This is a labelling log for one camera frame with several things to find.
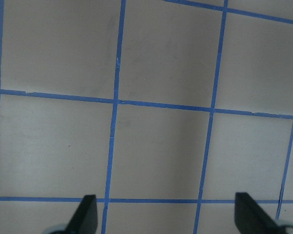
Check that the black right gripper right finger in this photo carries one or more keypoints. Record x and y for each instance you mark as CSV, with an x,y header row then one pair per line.
x,y
250,218

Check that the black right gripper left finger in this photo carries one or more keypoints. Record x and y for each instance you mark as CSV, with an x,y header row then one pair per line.
x,y
85,218

